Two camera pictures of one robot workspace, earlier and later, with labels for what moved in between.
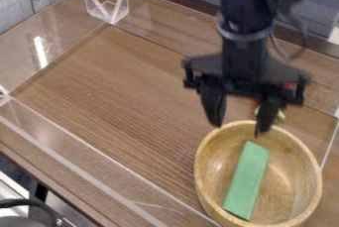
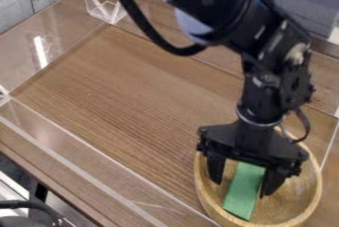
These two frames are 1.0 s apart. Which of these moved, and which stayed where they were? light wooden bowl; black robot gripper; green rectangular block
Moved: black robot gripper
Stayed: light wooden bowl; green rectangular block
